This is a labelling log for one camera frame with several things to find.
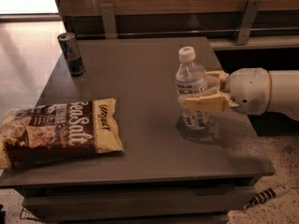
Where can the grey drawer cabinet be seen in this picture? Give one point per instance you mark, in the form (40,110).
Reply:
(166,174)

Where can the sea salt popcorn bag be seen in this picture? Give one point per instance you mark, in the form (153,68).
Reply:
(49,133)

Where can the metal bracket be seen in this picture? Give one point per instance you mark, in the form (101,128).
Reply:
(109,22)
(248,18)

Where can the left metal bracket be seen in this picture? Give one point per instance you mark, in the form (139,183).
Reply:
(109,22)

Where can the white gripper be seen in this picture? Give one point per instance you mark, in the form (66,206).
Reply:
(249,90)

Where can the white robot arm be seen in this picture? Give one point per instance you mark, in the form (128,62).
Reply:
(284,96)

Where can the clear plastic water bottle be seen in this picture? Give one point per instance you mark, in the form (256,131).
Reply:
(190,79)

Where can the wire rack on floor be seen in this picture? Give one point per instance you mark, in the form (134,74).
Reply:
(27,215)

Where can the striped object on floor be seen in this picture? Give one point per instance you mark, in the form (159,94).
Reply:
(266,195)

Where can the blue energy drink can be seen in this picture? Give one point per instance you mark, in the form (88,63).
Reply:
(70,50)

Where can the right metal bracket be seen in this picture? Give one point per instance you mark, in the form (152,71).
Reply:
(248,18)

